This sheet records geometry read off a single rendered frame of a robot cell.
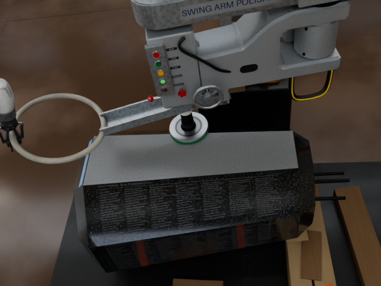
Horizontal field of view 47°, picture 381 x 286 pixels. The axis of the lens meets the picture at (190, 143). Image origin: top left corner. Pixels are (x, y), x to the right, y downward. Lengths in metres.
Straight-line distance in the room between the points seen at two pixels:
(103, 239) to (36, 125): 1.84
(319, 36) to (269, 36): 0.23
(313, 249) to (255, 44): 1.29
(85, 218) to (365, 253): 1.64
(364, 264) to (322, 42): 1.38
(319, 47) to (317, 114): 1.55
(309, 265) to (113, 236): 1.11
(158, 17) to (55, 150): 2.16
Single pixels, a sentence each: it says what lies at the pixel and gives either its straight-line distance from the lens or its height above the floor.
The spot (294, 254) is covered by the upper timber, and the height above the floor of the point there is 0.21.
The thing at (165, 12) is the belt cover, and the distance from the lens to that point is 1.77.
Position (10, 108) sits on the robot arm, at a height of 1.28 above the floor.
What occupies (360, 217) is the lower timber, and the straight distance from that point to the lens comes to 2.97.
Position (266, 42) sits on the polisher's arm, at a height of 1.41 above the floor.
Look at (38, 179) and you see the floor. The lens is 3.59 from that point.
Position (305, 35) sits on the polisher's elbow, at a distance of 2.05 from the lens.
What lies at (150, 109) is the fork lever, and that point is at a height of 1.01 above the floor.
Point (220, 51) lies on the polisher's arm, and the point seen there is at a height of 1.39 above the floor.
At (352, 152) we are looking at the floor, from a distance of 3.37.
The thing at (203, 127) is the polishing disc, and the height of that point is 0.86.
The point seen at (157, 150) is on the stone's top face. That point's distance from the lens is 2.35.
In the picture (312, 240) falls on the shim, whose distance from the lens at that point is 2.70.
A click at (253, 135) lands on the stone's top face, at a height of 0.82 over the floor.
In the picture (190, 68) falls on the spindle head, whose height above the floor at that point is 1.35.
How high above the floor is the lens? 2.62
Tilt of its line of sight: 50 degrees down
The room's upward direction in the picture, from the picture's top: 12 degrees counter-clockwise
